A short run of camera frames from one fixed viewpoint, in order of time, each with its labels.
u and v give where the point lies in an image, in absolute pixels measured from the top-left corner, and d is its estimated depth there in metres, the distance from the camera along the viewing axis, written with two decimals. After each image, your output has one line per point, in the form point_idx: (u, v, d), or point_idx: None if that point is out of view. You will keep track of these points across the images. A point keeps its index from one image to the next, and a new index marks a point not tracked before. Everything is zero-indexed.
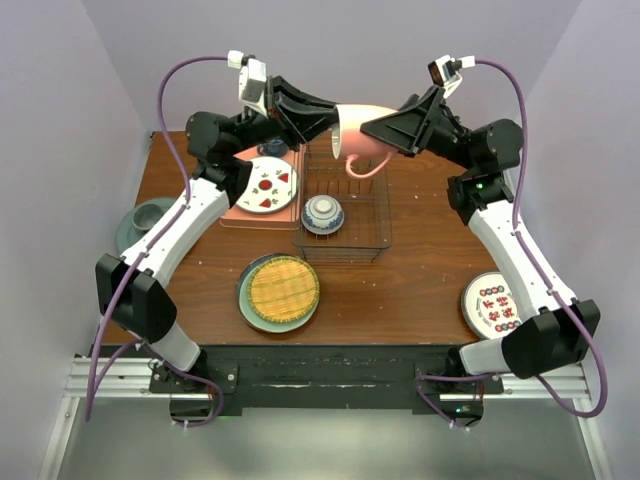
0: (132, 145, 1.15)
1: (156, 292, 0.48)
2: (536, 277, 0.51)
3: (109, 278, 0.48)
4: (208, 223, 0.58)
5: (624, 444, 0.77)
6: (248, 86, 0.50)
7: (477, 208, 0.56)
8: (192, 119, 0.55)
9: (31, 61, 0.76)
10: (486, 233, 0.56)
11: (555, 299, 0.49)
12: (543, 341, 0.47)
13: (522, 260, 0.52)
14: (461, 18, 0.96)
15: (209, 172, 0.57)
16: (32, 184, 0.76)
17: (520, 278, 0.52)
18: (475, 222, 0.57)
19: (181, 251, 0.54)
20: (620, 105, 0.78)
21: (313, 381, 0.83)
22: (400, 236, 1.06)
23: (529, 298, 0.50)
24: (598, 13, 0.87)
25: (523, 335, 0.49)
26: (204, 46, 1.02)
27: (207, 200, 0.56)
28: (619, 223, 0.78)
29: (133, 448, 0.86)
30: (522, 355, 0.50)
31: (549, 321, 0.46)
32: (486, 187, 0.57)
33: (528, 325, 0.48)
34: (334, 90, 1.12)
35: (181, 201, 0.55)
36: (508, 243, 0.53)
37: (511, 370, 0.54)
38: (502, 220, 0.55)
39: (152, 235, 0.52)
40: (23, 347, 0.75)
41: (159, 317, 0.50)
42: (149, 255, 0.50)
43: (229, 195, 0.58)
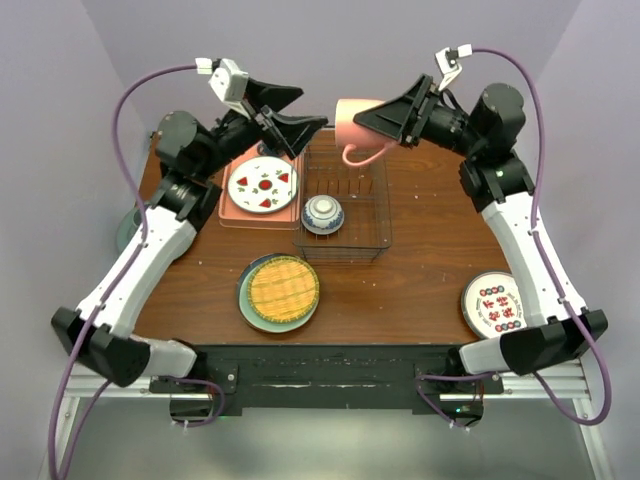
0: (131, 145, 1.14)
1: (116, 346, 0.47)
2: (549, 283, 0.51)
3: (67, 333, 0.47)
4: (170, 256, 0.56)
5: (625, 444, 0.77)
6: (228, 85, 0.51)
7: (494, 201, 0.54)
8: (167, 118, 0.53)
9: (32, 60, 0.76)
10: (501, 226, 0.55)
11: (564, 308, 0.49)
12: (548, 350, 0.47)
13: (536, 264, 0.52)
14: (462, 18, 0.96)
15: (170, 194, 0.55)
16: (33, 183, 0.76)
17: (533, 284, 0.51)
18: (489, 214, 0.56)
19: (142, 292, 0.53)
20: (620, 105, 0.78)
21: (313, 381, 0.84)
22: (400, 236, 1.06)
23: (538, 304, 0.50)
24: (598, 13, 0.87)
25: (528, 341, 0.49)
26: (204, 46, 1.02)
27: (165, 235, 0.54)
28: (619, 223, 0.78)
29: (133, 448, 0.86)
30: (525, 360, 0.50)
31: (558, 333, 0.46)
32: (506, 172, 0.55)
33: (535, 333, 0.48)
34: (334, 89, 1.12)
35: (137, 240, 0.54)
36: (523, 242, 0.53)
37: (511, 368, 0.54)
38: (520, 216, 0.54)
39: (108, 283, 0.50)
40: (23, 347, 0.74)
41: (128, 364, 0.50)
42: (106, 307, 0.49)
43: (193, 221, 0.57)
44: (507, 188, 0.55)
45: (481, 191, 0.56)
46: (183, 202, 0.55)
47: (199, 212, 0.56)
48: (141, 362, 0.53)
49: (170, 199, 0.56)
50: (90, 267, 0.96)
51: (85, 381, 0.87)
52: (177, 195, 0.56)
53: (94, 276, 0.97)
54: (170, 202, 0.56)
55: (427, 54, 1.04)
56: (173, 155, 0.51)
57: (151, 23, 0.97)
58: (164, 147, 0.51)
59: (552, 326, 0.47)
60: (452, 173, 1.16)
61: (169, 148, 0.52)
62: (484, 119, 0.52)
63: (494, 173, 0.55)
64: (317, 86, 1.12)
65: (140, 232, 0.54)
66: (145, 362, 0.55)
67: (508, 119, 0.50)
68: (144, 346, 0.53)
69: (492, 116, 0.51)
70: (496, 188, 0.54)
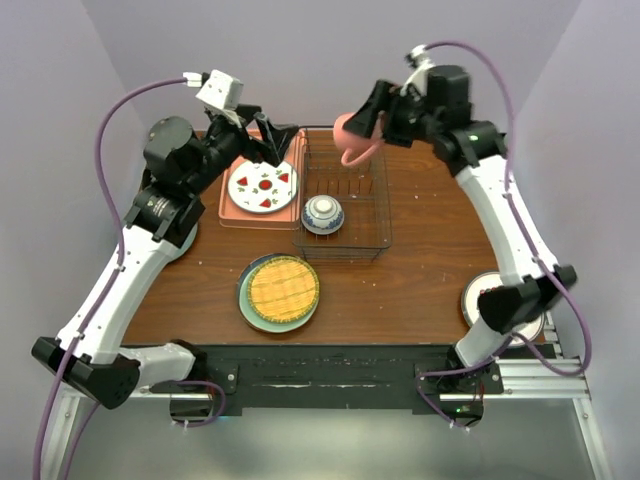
0: (132, 145, 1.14)
1: (96, 377, 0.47)
2: (523, 244, 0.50)
3: (49, 363, 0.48)
4: (152, 275, 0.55)
5: (625, 444, 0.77)
6: (227, 90, 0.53)
7: (469, 166, 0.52)
8: (163, 122, 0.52)
9: (31, 60, 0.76)
10: (475, 190, 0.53)
11: (539, 266, 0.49)
12: (524, 307, 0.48)
13: (512, 225, 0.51)
14: (461, 18, 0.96)
15: (148, 207, 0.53)
16: (32, 184, 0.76)
17: (507, 244, 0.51)
18: (461, 177, 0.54)
19: (124, 317, 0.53)
20: (619, 105, 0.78)
21: (313, 381, 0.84)
22: (400, 236, 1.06)
23: (513, 264, 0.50)
24: (598, 12, 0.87)
25: (504, 299, 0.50)
26: (203, 45, 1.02)
27: (142, 256, 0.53)
28: (618, 223, 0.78)
29: (133, 448, 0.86)
30: (502, 317, 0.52)
31: (533, 290, 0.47)
32: (477, 134, 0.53)
33: (511, 291, 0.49)
34: (334, 89, 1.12)
35: (115, 263, 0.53)
36: (498, 205, 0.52)
37: (491, 325, 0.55)
38: (494, 180, 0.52)
39: (86, 311, 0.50)
40: (23, 348, 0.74)
41: (112, 389, 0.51)
42: (85, 337, 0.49)
43: (172, 237, 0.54)
44: (481, 151, 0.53)
45: (454, 158, 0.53)
46: (160, 219, 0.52)
47: (178, 228, 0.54)
48: (129, 382, 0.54)
49: (145, 216, 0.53)
50: (90, 267, 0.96)
51: None
52: (153, 211, 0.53)
53: (94, 276, 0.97)
54: (146, 219, 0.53)
55: None
56: (162, 159, 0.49)
57: (150, 24, 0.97)
58: (152, 150, 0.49)
59: (528, 283, 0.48)
60: None
61: (159, 150, 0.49)
62: (439, 88, 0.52)
63: (466, 136, 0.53)
64: (316, 86, 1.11)
65: (117, 254, 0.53)
66: (135, 382, 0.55)
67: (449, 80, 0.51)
68: (129, 366, 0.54)
69: (444, 83, 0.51)
70: (471, 152, 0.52)
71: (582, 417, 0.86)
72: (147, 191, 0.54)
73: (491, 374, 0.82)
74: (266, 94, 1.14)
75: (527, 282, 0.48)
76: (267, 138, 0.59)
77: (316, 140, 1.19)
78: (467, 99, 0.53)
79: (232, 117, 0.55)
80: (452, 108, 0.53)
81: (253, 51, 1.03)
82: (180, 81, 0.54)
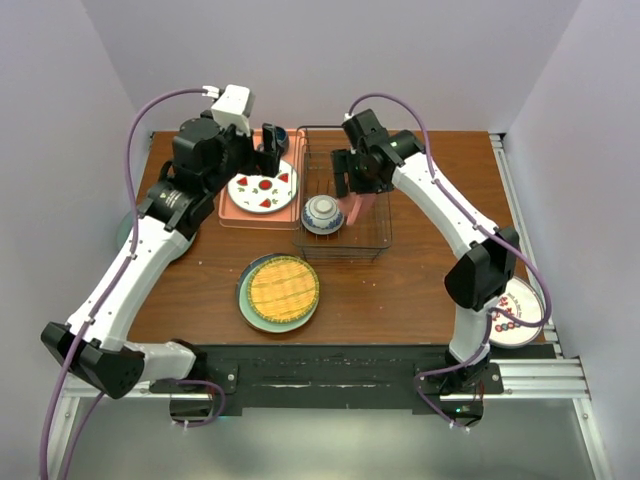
0: (132, 145, 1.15)
1: (106, 362, 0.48)
2: (461, 217, 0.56)
3: (57, 348, 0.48)
4: (160, 267, 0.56)
5: (625, 445, 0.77)
6: (244, 98, 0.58)
7: (396, 167, 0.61)
8: (194, 122, 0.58)
9: (31, 60, 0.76)
10: (409, 186, 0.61)
11: (481, 232, 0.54)
12: (479, 271, 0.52)
13: (446, 204, 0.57)
14: (461, 19, 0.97)
15: (160, 200, 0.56)
16: (32, 183, 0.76)
17: (449, 221, 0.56)
18: (396, 180, 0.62)
19: (133, 306, 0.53)
20: (618, 105, 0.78)
21: (313, 381, 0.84)
22: (400, 236, 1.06)
23: (459, 237, 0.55)
24: (597, 13, 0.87)
25: (462, 270, 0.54)
26: (204, 45, 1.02)
27: (154, 245, 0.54)
28: (617, 223, 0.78)
29: (133, 448, 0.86)
30: (465, 289, 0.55)
31: (480, 252, 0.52)
32: (397, 141, 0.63)
33: (464, 260, 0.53)
34: (335, 89, 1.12)
35: (127, 251, 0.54)
36: (430, 192, 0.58)
37: (461, 304, 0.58)
38: (421, 172, 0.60)
39: (97, 297, 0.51)
40: (23, 346, 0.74)
41: (120, 376, 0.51)
42: (95, 322, 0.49)
43: (183, 228, 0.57)
44: (404, 153, 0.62)
45: (384, 165, 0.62)
46: (172, 210, 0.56)
47: (188, 221, 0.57)
48: (133, 373, 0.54)
49: (158, 207, 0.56)
50: (90, 268, 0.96)
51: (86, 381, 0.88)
52: (166, 202, 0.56)
53: (94, 276, 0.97)
54: (158, 211, 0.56)
55: (425, 54, 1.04)
56: (190, 149, 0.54)
57: (150, 24, 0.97)
58: (183, 141, 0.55)
59: (475, 247, 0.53)
60: (453, 173, 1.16)
61: (187, 142, 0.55)
62: (356, 129, 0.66)
63: (386, 144, 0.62)
64: (316, 86, 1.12)
65: (129, 243, 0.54)
66: (138, 374, 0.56)
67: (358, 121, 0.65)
68: (135, 356, 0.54)
69: (357, 122, 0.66)
70: (395, 154, 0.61)
71: (582, 417, 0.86)
72: (160, 184, 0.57)
73: (492, 374, 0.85)
74: (267, 95, 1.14)
75: (475, 247, 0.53)
76: (270, 148, 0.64)
77: (317, 140, 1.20)
78: (379, 125, 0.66)
79: (244, 124, 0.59)
80: (369, 135, 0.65)
81: (253, 51, 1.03)
82: (200, 91, 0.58)
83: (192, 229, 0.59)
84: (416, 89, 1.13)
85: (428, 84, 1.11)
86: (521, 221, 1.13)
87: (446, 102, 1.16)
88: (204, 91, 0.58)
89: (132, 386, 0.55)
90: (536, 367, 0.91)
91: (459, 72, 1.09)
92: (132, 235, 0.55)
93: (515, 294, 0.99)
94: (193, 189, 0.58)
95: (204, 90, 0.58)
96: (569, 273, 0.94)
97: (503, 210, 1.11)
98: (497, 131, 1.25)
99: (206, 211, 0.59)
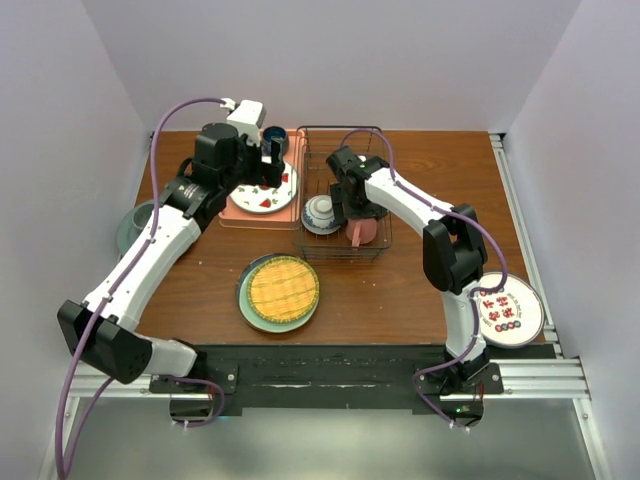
0: (132, 145, 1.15)
1: (122, 341, 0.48)
2: (420, 204, 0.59)
3: (72, 325, 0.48)
4: (176, 254, 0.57)
5: (624, 446, 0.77)
6: (258, 112, 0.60)
7: (368, 180, 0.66)
8: (212, 125, 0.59)
9: (31, 60, 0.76)
10: (378, 194, 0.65)
11: (437, 211, 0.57)
12: (440, 243, 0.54)
13: (408, 197, 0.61)
14: (460, 20, 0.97)
15: (177, 194, 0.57)
16: (31, 184, 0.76)
17: (410, 209, 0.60)
18: (369, 193, 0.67)
19: (148, 289, 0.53)
20: (617, 106, 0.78)
21: (313, 381, 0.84)
22: (400, 236, 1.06)
23: (419, 219, 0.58)
24: (597, 14, 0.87)
25: (429, 249, 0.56)
26: (204, 45, 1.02)
27: (172, 231, 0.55)
28: (617, 224, 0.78)
29: (132, 449, 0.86)
30: (436, 269, 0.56)
31: (441, 225, 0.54)
32: (367, 163, 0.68)
33: (426, 236, 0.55)
34: (334, 90, 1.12)
35: (146, 234, 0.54)
36: (393, 191, 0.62)
37: (437, 287, 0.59)
38: (385, 179, 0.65)
39: (116, 276, 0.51)
40: (23, 346, 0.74)
41: (131, 360, 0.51)
42: (113, 299, 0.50)
43: (198, 219, 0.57)
44: (372, 169, 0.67)
45: (359, 184, 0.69)
46: (189, 201, 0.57)
47: (204, 213, 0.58)
48: (141, 360, 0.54)
49: (176, 199, 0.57)
50: (90, 267, 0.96)
51: (86, 380, 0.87)
52: (184, 194, 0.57)
53: (94, 276, 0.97)
54: (176, 202, 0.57)
55: (425, 55, 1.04)
56: (211, 145, 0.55)
57: (150, 25, 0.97)
58: (205, 139, 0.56)
59: (432, 222, 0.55)
60: (453, 173, 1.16)
61: (209, 139, 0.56)
62: (335, 161, 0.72)
63: (358, 166, 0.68)
64: (316, 86, 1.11)
65: (148, 228, 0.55)
66: (146, 361, 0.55)
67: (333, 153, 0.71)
68: (145, 341, 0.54)
69: (334, 157, 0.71)
70: (362, 173, 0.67)
71: (582, 417, 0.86)
72: (178, 178, 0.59)
73: (492, 374, 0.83)
74: (267, 95, 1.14)
75: (432, 222, 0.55)
76: (277, 160, 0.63)
77: (316, 139, 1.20)
78: (357, 155, 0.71)
79: (254, 135, 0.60)
80: (346, 165, 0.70)
81: (253, 51, 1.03)
82: (219, 102, 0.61)
83: (208, 221, 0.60)
84: (416, 90, 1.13)
85: (428, 84, 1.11)
86: (521, 221, 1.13)
87: (446, 103, 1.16)
88: (223, 102, 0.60)
89: (139, 373, 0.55)
90: (536, 367, 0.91)
91: (458, 73, 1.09)
92: (151, 221, 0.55)
93: (515, 294, 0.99)
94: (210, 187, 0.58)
95: (222, 101, 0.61)
96: (569, 273, 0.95)
97: (502, 211, 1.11)
98: (497, 131, 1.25)
99: (219, 206, 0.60)
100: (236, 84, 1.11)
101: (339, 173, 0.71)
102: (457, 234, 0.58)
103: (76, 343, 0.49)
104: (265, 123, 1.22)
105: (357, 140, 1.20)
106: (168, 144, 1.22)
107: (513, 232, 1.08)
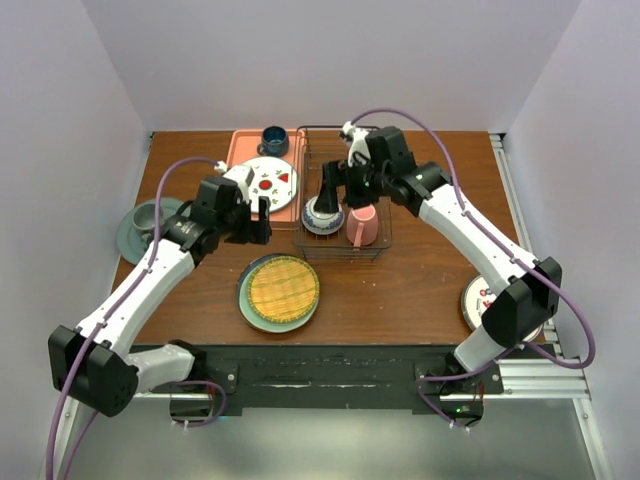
0: (131, 145, 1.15)
1: (112, 366, 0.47)
2: (497, 250, 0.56)
3: (63, 352, 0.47)
4: (171, 286, 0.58)
5: (625, 446, 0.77)
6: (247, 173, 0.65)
7: (424, 199, 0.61)
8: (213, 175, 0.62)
9: (31, 60, 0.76)
10: (437, 218, 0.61)
11: (519, 266, 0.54)
12: (520, 309, 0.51)
13: (481, 237, 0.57)
14: (459, 20, 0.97)
15: (174, 231, 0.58)
16: (31, 184, 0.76)
17: (484, 254, 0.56)
18: (423, 211, 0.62)
19: (143, 317, 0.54)
20: (618, 106, 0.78)
21: (313, 381, 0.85)
22: (400, 236, 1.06)
23: (496, 271, 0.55)
24: (597, 14, 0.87)
25: (503, 309, 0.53)
26: (204, 45, 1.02)
27: (169, 262, 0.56)
28: (617, 224, 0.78)
29: (132, 449, 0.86)
30: (506, 327, 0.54)
31: (522, 289, 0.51)
32: (420, 171, 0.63)
33: (505, 298, 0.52)
34: (334, 90, 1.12)
35: (143, 265, 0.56)
36: (461, 224, 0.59)
37: (501, 342, 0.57)
38: (450, 205, 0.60)
39: (111, 303, 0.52)
40: (23, 347, 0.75)
41: (117, 390, 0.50)
42: (107, 325, 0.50)
43: (194, 255, 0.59)
44: (430, 186, 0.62)
45: (411, 198, 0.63)
46: (186, 236, 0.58)
47: (199, 248, 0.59)
48: (127, 391, 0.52)
49: (173, 233, 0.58)
50: (89, 268, 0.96)
51: None
52: (181, 231, 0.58)
53: (94, 276, 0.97)
54: (173, 236, 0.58)
55: (425, 55, 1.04)
56: (215, 189, 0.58)
57: (150, 26, 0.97)
58: (209, 184, 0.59)
59: (514, 284, 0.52)
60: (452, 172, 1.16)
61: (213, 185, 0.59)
62: (382, 148, 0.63)
63: (412, 177, 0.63)
64: (316, 86, 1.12)
65: (145, 259, 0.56)
66: (131, 394, 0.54)
67: (388, 138, 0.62)
68: (134, 373, 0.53)
69: (384, 142, 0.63)
70: (421, 187, 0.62)
71: (582, 417, 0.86)
72: (176, 216, 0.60)
73: (492, 374, 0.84)
74: (266, 95, 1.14)
75: (514, 283, 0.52)
76: (264, 217, 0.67)
77: (317, 139, 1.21)
78: (406, 150, 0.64)
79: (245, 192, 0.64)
80: (396, 160, 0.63)
81: (253, 51, 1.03)
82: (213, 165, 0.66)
83: (202, 255, 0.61)
84: (415, 90, 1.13)
85: (427, 84, 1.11)
86: (521, 221, 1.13)
87: (446, 103, 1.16)
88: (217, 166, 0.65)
89: (123, 406, 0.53)
90: (536, 367, 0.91)
91: (458, 72, 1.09)
92: (148, 252, 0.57)
93: None
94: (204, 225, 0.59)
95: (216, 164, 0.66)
96: (568, 273, 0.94)
97: (502, 210, 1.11)
98: (497, 131, 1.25)
99: (213, 244, 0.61)
100: (236, 85, 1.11)
101: (383, 165, 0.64)
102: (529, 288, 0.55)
103: (64, 370, 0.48)
104: (265, 123, 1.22)
105: None
106: (168, 144, 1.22)
107: (513, 231, 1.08)
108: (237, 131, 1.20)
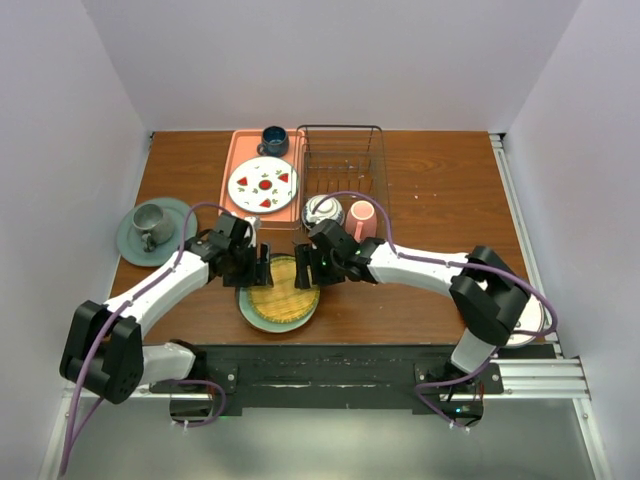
0: (132, 145, 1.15)
1: (133, 342, 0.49)
2: (434, 264, 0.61)
3: (87, 326, 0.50)
4: (186, 291, 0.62)
5: (626, 446, 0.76)
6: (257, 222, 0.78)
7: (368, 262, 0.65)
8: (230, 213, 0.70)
9: (30, 59, 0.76)
10: (385, 273, 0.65)
11: (455, 267, 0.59)
12: (473, 299, 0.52)
13: (421, 263, 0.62)
14: (459, 21, 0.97)
15: (195, 247, 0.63)
16: (30, 184, 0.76)
17: (426, 274, 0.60)
18: (376, 275, 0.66)
19: (161, 309, 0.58)
20: (618, 106, 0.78)
21: (313, 381, 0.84)
22: (399, 237, 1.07)
23: (443, 281, 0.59)
24: (597, 14, 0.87)
25: (467, 309, 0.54)
26: (204, 45, 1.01)
27: (191, 267, 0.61)
28: (617, 225, 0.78)
29: (132, 448, 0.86)
30: (480, 323, 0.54)
31: (465, 281, 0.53)
32: (362, 248, 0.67)
33: (456, 297, 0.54)
34: (334, 90, 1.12)
35: (168, 264, 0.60)
36: (402, 264, 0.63)
37: (493, 342, 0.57)
38: (386, 254, 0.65)
39: (138, 288, 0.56)
40: (23, 346, 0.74)
41: (126, 375, 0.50)
42: (133, 304, 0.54)
43: (209, 271, 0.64)
44: (368, 251, 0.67)
45: (364, 273, 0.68)
46: (206, 251, 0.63)
47: (214, 266, 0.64)
48: (132, 381, 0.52)
49: (193, 249, 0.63)
50: (89, 268, 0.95)
51: None
52: (200, 247, 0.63)
53: (94, 276, 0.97)
54: (195, 250, 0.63)
55: (425, 55, 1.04)
56: (233, 220, 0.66)
57: (149, 26, 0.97)
58: (228, 216, 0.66)
59: (457, 279, 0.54)
60: (453, 172, 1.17)
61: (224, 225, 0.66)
62: (324, 242, 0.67)
63: (353, 254, 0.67)
64: (316, 86, 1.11)
65: (171, 260, 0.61)
66: (133, 387, 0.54)
67: (323, 235, 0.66)
68: (142, 366, 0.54)
69: (323, 236, 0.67)
70: (364, 256, 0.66)
71: (582, 417, 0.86)
72: (195, 237, 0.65)
73: (492, 374, 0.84)
74: (266, 96, 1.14)
75: (456, 279, 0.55)
76: (265, 258, 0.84)
77: (317, 139, 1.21)
78: (345, 233, 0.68)
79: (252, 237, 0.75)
80: (338, 247, 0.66)
81: (253, 51, 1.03)
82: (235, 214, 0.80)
83: (214, 274, 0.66)
84: (415, 90, 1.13)
85: (427, 84, 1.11)
86: (521, 221, 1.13)
87: (447, 103, 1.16)
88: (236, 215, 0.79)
89: (125, 398, 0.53)
90: (536, 367, 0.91)
91: (458, 73, 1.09)
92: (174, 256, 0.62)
93: None
94: (219, 247, 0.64)
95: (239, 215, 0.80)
96: (569, 273, 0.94)
97: (502, 210, 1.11)
98: (497, 131, 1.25)
99: (224, 267, 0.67)
100: (236, 85, 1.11)
101: (330, 253, 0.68)
102: (492, 281, 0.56)
103: (80, 348, 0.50)
104: (265, 123, 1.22)
105: (357, 140, 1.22)
106: (167, 145, 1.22)
107: (513, 232, 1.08)
108: (238, 131, 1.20)
